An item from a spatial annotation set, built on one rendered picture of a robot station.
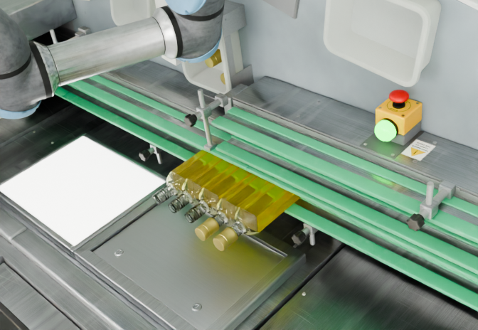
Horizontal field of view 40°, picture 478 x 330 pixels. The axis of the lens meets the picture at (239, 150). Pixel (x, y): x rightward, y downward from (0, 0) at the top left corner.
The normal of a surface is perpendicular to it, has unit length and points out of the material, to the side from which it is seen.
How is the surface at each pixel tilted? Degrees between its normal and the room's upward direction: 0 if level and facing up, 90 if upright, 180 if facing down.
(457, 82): 0
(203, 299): 90
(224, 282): 90
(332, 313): 90
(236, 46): 90
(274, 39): 0
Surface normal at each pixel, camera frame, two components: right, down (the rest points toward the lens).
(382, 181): -0.13, -0.80
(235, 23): 0.72, 0.33
